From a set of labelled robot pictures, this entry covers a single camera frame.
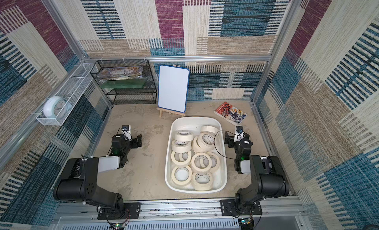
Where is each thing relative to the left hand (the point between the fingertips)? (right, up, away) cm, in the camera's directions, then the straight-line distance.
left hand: (132, 134), depth 95 cm
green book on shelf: (-3, +34, +7) cm, 34 cm away
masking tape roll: (+33, 0, -5) cm, 33 cm away
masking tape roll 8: (+51, -14, -9) cm, 54 cm away
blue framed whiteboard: (+25, +30, +2) cm, 39 cm away
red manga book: (+66, +14, +17) cm, 70 cm away
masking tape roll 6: (+46, -4, -1) cm, 46 cm away
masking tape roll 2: (+30, -5, -11) cm, 33 cm away
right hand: (+64, +3, -3) cm, 64 cm away
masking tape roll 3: (+31, -13, -7) cm, 35 cm away
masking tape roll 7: (+47, +2, -3) cm, 47 cm away
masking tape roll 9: (+40, -7, -7) cm, 41 cm away
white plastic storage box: (+40, -13, -11) cm, 43 cm away
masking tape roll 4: (+32, -22, -11) cm, 40 cm away
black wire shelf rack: (+2, +28, +25) cm, 37 cm away
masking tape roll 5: (+43, -24, -13) cm, 51 cm away
